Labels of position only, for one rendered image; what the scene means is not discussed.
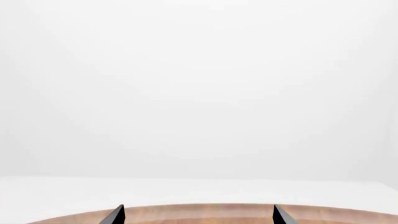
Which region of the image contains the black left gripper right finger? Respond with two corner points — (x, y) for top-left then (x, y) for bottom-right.
(272, 204), (296, 224)

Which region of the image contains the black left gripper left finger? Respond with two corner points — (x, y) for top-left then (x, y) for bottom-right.
(101, 203), (126, 224)

